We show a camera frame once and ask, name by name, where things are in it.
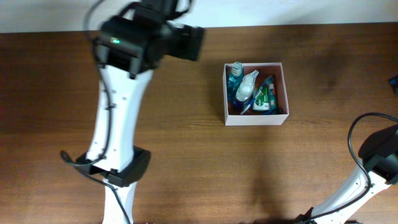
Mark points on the blue white toothbrush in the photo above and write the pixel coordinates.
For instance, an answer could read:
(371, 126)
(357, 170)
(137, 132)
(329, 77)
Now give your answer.
(266, 82)

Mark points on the green soap bar packet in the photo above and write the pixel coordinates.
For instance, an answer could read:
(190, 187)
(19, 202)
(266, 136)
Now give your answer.
(261, 102)

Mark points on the clear spray bottle blue liquid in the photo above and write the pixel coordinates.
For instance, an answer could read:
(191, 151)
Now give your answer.
(244, 92)

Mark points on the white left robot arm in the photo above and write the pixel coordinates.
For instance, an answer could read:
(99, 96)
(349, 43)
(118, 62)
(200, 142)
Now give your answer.
(127, 50)

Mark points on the white cardboard box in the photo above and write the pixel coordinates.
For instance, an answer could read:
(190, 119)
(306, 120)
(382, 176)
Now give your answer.
(254, 118)

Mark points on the green white toothpaste tube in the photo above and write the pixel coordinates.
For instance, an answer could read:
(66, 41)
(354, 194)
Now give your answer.
(272, 97)

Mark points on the teal mouthwash bottle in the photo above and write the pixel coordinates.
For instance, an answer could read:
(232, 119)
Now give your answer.
(234, 80)

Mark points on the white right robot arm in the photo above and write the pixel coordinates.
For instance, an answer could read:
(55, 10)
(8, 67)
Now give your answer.
(375, 171)

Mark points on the blue disposable razor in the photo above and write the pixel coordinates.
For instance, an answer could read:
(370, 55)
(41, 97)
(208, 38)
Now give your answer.
(275, 111)

